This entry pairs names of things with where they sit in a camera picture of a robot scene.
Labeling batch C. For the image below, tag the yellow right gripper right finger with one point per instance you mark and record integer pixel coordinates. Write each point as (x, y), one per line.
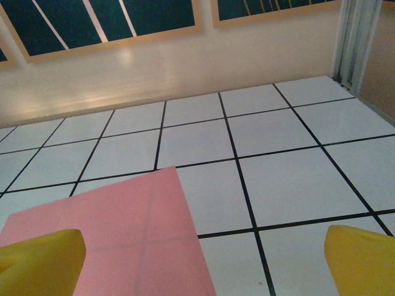
(364, 265)

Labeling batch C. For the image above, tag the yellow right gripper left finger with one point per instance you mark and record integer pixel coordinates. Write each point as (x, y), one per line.
(40, 265)

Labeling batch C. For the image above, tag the pink square paper sheet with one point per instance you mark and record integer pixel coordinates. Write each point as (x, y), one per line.
(129, 234)

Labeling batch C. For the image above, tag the dark panel with flower stems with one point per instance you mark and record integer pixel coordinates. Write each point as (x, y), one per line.
(77, 21)

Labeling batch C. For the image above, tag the dark panel, pale oval, yellow lines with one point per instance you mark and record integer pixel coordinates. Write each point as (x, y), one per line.
(234, 9)

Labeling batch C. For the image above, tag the aluminium frame post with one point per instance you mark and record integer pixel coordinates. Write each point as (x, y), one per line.
(355, 37)

